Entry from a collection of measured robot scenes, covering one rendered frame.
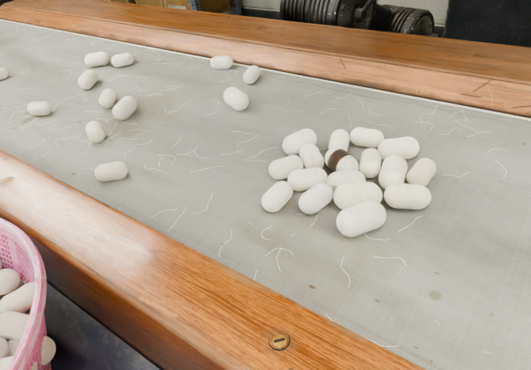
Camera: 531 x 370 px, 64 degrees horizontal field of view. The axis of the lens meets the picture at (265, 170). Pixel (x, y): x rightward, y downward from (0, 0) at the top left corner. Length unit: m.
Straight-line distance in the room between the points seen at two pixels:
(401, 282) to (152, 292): 0.16
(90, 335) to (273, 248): 0.17
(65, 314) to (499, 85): 0.47
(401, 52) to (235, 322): 0.39
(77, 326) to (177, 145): 0.19
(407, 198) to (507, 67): 0.23
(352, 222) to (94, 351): 0.23
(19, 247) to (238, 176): 0.18
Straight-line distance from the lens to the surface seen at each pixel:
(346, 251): 0.32
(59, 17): 0.98
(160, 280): 0.29
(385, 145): 0.39
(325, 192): 0.34
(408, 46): 0.57
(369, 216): 0.32
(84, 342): 0.40
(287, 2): 0.81
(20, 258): 0.39
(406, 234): 0.33
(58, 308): 0.44
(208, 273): 0.29
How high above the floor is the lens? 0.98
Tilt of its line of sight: 37 degrees down
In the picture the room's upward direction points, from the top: 9 degrees counter-clockwise
